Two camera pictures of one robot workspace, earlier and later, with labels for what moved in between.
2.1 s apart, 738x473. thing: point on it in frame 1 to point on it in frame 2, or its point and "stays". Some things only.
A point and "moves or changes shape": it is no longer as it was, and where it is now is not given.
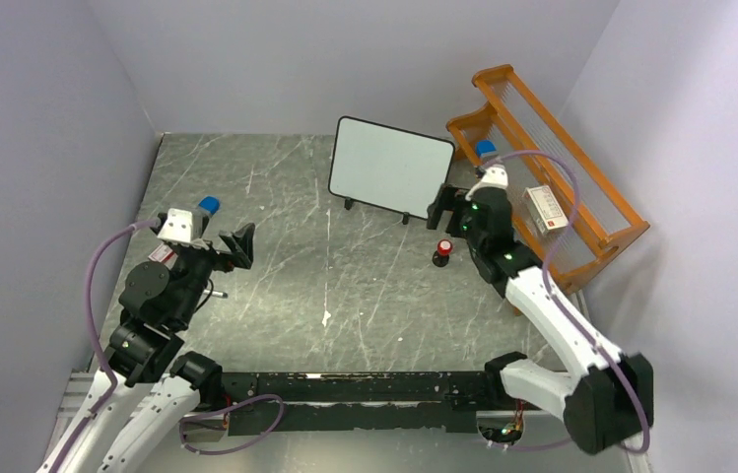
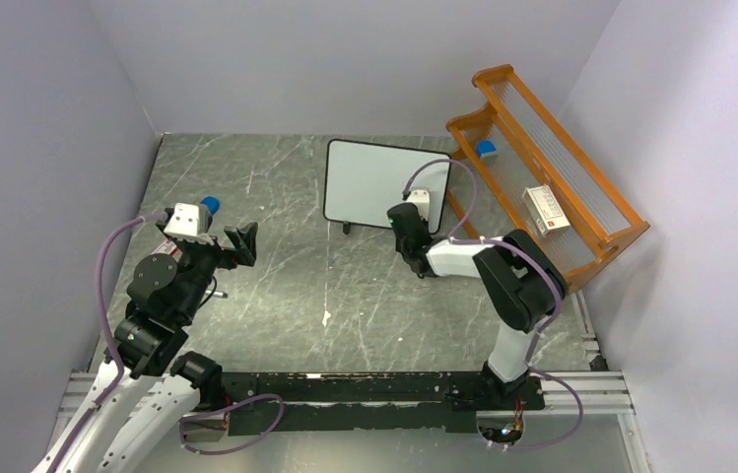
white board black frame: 389,168 moves or changes shape
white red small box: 546,212 stays
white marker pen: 217,294 stays
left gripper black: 238,242 stays
